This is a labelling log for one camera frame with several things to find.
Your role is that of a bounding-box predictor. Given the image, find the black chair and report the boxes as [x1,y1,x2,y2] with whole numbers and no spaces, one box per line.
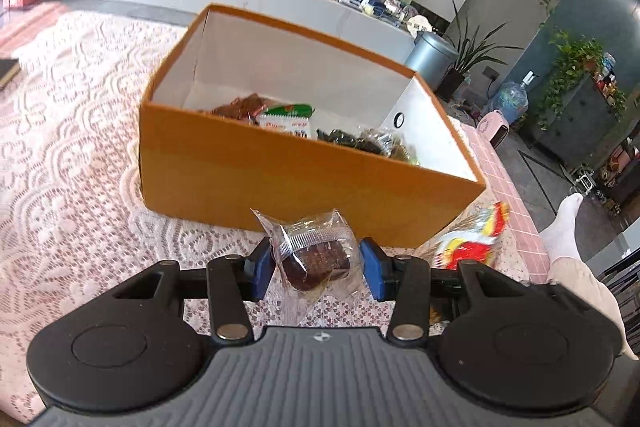
[595,232,640,323]

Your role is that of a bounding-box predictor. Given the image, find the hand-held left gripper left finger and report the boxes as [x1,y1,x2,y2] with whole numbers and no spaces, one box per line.
[107,239,276,342]

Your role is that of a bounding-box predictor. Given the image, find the white green snack packet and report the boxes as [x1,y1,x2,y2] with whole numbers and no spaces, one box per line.
[255,103,317,140]

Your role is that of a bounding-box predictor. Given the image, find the pink checked cloth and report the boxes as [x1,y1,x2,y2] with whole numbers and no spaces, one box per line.
[0,2,551,288]

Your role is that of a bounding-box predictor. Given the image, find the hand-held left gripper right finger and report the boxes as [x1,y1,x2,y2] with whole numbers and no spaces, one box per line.
[359,238,538,342]

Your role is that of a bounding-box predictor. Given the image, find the blue water bottle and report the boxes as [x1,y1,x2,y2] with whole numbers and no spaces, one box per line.
[495,72,536,122]

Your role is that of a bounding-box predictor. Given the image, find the striped red yellow snack bag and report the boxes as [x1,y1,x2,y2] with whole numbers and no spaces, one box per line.
[417,202,511,323]

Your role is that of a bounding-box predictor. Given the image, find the chocolate cake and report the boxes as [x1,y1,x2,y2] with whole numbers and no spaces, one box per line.
[250,208,363,323]

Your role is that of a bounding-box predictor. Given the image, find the orange cardboard box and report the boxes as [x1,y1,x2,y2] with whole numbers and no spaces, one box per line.
[138,4,487,247]

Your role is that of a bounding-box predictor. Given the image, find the grey trash can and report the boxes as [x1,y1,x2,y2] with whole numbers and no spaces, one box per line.
[404,31,458,90]

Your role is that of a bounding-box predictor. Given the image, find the white sock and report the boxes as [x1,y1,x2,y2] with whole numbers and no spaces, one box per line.
[540,193,586,268]

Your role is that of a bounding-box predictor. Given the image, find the clear green vegetable packet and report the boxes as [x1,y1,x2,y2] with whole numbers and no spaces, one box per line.
[361,132,421,166]

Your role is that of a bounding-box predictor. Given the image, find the grey cabinet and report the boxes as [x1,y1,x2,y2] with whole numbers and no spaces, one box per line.
[525,67,626,168]

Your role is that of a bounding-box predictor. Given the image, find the long-leaved potted plant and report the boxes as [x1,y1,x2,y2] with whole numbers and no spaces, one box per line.
[442,0,523,102]

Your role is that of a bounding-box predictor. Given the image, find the leafy green plant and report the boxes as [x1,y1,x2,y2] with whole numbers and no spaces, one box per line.
[537,32,626,132]

